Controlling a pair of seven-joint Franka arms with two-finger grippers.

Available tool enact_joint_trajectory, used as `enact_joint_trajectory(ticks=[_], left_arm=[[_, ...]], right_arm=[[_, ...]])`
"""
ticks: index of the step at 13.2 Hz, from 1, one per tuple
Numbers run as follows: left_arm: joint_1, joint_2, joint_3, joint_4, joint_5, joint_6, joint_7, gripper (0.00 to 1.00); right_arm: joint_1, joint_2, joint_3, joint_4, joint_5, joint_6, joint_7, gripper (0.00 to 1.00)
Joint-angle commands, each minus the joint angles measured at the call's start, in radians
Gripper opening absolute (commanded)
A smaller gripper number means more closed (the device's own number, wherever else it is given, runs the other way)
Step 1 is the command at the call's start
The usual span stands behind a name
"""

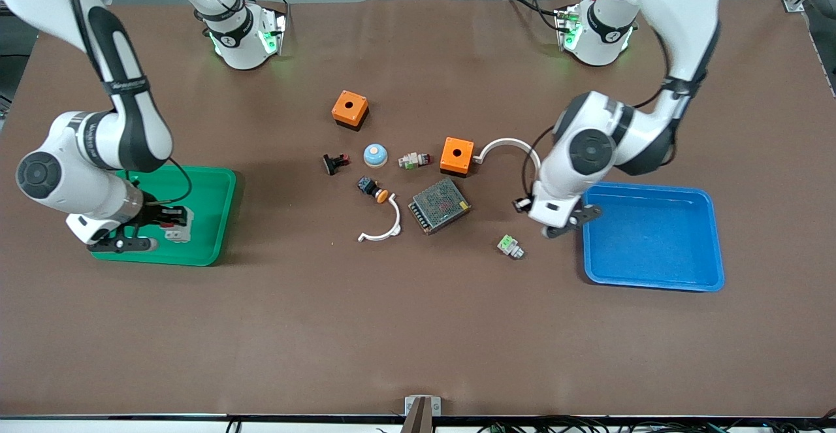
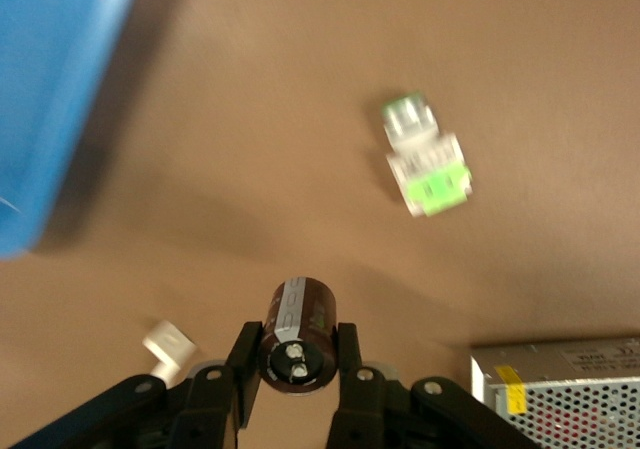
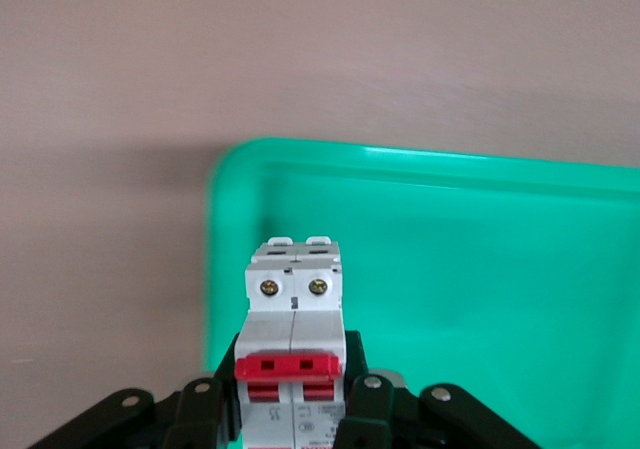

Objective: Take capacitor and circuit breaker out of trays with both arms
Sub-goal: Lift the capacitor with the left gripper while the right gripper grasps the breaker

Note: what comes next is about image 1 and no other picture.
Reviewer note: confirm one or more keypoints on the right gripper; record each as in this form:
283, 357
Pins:
155, 213

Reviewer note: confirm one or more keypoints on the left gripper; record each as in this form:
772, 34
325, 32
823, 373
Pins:
527, 206

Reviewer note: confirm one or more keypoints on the white red circuit breaker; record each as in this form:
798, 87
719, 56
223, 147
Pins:
179, 234

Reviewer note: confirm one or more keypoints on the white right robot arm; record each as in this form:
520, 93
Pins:
130, 126

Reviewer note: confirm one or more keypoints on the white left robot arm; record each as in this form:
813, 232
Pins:
679, 2

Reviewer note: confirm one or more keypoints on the green plastic tray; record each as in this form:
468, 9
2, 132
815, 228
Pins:
209, 211

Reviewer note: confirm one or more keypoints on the orange button box with hole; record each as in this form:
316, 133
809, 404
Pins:
349, 108
457, 153

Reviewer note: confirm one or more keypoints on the metal mesh power supply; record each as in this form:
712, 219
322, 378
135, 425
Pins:
439, 206

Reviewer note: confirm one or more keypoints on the white red green push button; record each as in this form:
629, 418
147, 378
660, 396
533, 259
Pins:
413, 160

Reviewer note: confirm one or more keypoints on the blue plastic tray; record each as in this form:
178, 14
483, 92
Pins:
653, 243

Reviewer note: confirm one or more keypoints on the black orange-head push button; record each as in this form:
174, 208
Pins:
369, 187

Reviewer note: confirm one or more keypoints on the blue dome button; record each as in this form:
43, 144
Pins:
375, 156

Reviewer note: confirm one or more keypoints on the green white switch block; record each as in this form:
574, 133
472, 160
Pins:
509, 246

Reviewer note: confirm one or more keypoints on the large white curved bracket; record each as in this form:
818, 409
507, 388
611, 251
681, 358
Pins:
506, 141

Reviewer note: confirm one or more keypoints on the small white curved bracket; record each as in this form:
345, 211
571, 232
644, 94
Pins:
396, 219

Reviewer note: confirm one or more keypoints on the black red switch part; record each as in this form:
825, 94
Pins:
334, 164

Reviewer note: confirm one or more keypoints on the metal table edge bracket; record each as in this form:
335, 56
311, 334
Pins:
422, 408

